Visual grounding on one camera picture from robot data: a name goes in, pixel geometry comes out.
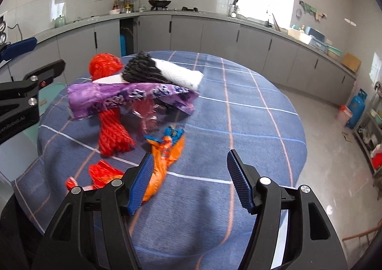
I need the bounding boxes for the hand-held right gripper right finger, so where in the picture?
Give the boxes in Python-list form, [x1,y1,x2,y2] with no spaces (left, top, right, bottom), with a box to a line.
[227,150,350,270]

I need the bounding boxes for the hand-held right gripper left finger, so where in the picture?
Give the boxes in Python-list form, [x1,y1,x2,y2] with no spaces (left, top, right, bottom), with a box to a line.
[28,152,156,270]

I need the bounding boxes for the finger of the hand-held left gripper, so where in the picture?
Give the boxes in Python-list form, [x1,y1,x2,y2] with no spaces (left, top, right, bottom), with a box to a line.
[0,37,38,62]
[0,59,66,115]

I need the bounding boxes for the orange snack wrapper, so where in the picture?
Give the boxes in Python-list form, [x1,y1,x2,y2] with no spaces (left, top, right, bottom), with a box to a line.
[143,125,186,203]

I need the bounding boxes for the red foam fruit net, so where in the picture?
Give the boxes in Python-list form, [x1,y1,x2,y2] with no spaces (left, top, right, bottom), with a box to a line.
[89,52,136,156]

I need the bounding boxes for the teal chair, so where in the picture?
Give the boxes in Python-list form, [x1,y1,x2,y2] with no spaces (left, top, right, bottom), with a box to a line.
[25,82,70,143]

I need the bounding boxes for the black appliance with dials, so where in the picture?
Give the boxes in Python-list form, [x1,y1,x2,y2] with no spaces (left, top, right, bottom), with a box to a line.
[0,14,8,44]

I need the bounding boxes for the red snack wrapper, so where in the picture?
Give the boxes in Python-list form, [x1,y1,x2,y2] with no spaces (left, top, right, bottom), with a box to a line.
[65,160,125,192]

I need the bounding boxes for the blue plaid tablecloth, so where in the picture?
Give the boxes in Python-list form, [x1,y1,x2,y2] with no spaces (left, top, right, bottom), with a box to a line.
[12,49,308,270]

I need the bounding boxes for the clear pink plastic wrapper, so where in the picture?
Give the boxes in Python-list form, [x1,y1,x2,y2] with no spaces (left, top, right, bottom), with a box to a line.
[130,99,168,137]

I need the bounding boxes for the purple snack wrapper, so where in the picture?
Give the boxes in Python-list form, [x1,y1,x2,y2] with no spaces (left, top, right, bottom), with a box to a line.
[67,82,200,120]

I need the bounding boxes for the white foam fruit net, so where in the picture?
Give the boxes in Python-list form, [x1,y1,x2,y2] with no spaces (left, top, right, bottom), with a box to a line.
[155,59,204,91]

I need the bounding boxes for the grey black foam net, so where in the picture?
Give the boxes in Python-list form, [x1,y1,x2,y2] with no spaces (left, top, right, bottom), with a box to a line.
[123,51,168,84]

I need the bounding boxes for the white bucket red rim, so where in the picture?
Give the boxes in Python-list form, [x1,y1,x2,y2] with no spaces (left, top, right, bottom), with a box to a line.
[337,105,353,128]

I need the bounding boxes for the wooden chair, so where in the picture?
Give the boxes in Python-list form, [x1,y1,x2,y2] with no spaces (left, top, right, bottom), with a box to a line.
[341,225,380,256]

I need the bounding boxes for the metal storage shelf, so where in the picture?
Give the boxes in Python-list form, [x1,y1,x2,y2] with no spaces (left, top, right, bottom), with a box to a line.
[353,81,382,176]

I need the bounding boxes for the blue gas cylinder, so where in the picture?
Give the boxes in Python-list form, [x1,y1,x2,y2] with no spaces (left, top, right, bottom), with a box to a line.
[346,88,368,129]

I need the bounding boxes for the red container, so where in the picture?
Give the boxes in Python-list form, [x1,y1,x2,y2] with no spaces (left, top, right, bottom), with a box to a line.
[370,145,382,170]

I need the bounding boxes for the black wok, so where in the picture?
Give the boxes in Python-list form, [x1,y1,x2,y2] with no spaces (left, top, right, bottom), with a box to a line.
[142,0,173,10]

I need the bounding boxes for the grey kitchen counter cabinets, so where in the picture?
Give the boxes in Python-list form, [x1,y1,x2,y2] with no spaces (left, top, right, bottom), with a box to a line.
[0,10,357,107]

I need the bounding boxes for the white basin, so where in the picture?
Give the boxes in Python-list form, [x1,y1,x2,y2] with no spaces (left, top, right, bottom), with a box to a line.
[288,28,314,44]

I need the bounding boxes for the green basin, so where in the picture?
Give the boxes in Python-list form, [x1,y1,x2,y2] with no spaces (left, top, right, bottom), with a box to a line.
[326,45,342,61]

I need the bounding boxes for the leaning cutting board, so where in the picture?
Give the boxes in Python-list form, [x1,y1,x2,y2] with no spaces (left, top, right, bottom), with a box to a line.
[271,14,289,32]

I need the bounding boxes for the brown cardboard piece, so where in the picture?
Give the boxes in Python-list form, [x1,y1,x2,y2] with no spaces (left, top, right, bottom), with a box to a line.
[341,52,362,73]

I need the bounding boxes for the blue storage box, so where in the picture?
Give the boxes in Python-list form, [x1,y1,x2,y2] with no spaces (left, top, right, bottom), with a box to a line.
[304,27,328,50]

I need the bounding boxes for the hanging kitchen cloths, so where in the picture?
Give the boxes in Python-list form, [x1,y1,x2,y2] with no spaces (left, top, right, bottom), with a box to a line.
[299,0,328,22]

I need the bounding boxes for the black power cable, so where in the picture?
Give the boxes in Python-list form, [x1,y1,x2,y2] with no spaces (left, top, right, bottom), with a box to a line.
[6,24,24,42]

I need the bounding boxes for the white wall paper sheet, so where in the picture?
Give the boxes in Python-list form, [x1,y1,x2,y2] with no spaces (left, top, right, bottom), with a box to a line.
[369,52,382,83]

